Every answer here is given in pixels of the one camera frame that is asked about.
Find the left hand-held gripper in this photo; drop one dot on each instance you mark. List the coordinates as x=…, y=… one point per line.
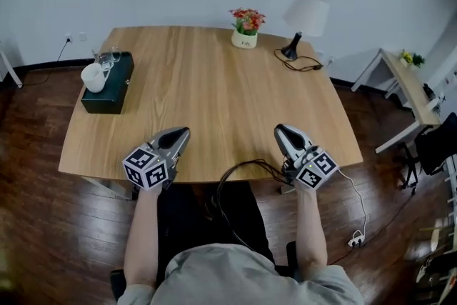
x=146, y=169

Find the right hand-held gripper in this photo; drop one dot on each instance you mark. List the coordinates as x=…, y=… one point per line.
x=316, y=169

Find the white mug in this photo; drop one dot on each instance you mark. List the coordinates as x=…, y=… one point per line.
x=92, y=78

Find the clear glass cup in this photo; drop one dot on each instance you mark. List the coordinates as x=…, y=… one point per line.
x=109, y=59

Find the person's right forearm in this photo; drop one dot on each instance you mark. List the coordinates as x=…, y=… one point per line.
x=310, y=232

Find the person's left forearm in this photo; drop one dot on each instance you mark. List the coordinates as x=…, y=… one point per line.
x=143, y=239

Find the dark green box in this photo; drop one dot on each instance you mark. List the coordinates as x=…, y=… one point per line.
x=114, y=93

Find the person's black trousers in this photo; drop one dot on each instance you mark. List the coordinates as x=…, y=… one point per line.
x=189, y=218

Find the white power strip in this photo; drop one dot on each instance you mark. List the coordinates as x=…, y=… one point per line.
x=356, y=239

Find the potted red flowers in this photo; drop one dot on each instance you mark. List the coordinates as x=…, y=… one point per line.
x=246, y=28

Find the white side desk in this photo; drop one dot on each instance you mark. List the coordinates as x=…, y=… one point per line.
x=410, y=89

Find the white shade table lamp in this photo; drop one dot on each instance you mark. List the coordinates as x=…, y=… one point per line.
x=308, y=14

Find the black office chair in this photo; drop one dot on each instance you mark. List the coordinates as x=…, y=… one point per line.
x=435, y=146

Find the small yellow potted plant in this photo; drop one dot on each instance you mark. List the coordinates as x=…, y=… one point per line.
x=410, y=59

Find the small black desk device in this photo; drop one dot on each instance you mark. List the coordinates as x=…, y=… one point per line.
x=428, y=92

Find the person's grey shirt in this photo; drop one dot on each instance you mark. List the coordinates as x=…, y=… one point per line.
x=242, y=278

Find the white slatted rack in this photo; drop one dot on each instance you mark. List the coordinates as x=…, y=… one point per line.
x=451, y=185

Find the white wall plate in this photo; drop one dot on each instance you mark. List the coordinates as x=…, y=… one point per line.
x=83, y=36

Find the white wall socket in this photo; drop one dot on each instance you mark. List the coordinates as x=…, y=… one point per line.
x=68, y=39

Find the light wooden frame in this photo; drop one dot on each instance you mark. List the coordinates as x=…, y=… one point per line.
x=435, y=239

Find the white furniture leg frame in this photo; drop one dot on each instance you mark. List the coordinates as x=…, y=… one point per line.
x=12, y=73

